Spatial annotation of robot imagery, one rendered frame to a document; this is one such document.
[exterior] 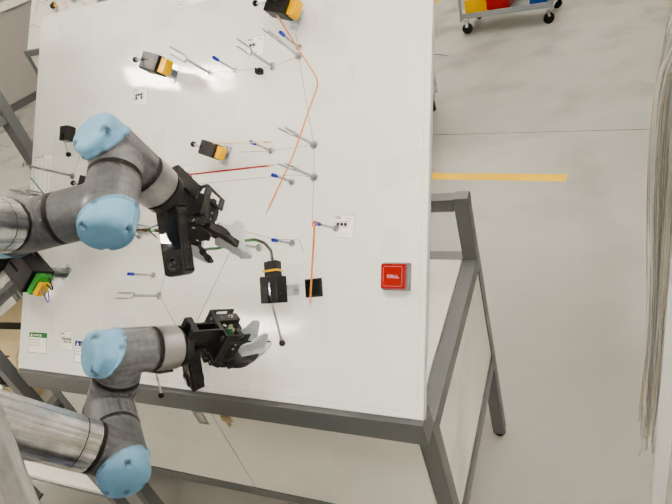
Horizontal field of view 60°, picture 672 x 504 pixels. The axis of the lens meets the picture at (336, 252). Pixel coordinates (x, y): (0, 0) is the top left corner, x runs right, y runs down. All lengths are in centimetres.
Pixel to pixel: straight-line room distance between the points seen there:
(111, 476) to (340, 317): 55
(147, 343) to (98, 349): 8
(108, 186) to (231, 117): 65
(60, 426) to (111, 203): 31
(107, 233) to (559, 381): 187
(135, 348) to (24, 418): 20
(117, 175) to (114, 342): 27
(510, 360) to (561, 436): 39
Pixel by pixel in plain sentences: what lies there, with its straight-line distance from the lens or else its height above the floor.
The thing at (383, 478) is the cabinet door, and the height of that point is 58.
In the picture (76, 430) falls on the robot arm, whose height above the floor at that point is 126.
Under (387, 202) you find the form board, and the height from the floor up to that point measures 119.
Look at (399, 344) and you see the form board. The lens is 118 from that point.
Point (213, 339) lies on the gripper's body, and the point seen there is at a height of 117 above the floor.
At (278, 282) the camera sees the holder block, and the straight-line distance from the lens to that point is 120.
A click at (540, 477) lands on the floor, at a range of 213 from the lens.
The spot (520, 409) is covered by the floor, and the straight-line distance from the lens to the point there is 229.
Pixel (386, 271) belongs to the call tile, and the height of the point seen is 111.
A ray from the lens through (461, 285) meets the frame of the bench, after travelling 156.
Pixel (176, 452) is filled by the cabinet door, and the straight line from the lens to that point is 186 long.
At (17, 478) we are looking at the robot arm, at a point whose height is 148.
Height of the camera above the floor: 181
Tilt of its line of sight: 34 degrees down
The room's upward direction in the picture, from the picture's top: 18 degrees counter-clockwise
